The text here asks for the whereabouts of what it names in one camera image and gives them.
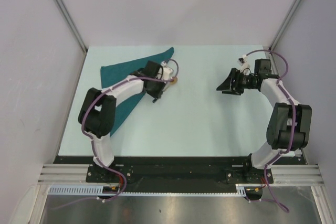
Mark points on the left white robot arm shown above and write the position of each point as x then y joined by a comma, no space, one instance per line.
97,114

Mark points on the aluminium front rail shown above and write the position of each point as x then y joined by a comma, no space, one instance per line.
283,175

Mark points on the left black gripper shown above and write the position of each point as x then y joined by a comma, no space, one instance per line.
158,94

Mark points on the left aluminium frame post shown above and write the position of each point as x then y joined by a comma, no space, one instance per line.
71,25

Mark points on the right aluminium frame post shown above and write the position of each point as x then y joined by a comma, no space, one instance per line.
285,23

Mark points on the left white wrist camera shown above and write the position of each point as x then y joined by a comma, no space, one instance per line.
166,71

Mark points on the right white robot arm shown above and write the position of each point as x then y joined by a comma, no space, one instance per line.
289,125

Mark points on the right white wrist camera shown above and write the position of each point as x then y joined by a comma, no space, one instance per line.
243,62

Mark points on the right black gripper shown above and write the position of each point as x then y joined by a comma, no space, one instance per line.
228,86

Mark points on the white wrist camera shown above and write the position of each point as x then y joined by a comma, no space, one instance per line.
243,62
166,71

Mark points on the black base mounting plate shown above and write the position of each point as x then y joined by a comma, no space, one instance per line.
180,175

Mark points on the aluminium frame post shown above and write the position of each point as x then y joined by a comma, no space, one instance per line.
285,23
71,25

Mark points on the gold spoon green handle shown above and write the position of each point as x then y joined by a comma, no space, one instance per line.
172,81

